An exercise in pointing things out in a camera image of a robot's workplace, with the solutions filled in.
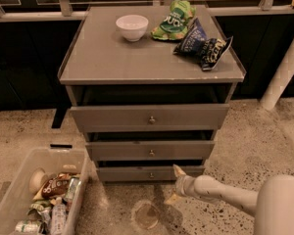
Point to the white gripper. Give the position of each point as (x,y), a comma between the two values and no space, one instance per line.
(187,186)

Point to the grey bottom drawer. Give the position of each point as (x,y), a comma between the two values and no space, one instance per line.
(136,173)

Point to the grey drawer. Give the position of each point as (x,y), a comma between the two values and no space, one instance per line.
(149,150)
(135,118)
(136,173)

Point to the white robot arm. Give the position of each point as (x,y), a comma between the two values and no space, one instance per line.
(272,206)

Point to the grey middle drawer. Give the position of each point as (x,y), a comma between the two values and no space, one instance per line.
(149,150)

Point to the grey top drawer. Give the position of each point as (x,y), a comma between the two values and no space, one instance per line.
(135,118)

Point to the grey three-drawer cabinet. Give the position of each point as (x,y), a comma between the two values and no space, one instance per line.
(104,69)

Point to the round floor plate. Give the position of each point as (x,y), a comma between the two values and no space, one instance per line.
(145,215)

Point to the tall drink can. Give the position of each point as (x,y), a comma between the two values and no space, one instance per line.
(73,185)

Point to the brown snack bag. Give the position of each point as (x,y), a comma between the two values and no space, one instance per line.
(56,186)

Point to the small plastic bottle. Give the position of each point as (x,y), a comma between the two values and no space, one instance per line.
(59,216)

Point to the clear plastic bin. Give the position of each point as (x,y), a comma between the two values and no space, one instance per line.
(16,201)

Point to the green snack packet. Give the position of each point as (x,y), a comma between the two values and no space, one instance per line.
(41,207)

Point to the beige round cup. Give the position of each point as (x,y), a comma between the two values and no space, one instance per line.
(37,180)

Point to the black chip bag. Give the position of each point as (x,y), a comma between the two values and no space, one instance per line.
(211,52)

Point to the blue chip bag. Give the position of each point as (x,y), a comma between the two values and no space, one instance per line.
(192,41)

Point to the green chip bag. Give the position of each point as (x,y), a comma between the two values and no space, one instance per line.
(175,25)

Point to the silver green can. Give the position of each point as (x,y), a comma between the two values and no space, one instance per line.
(29,226)

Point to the white bowl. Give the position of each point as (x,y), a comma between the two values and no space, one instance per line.
(132,27)

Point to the white diagonal pillar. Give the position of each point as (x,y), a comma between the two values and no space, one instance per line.
(280,80)

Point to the metal railing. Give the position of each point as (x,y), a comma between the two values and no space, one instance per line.
(39,15)

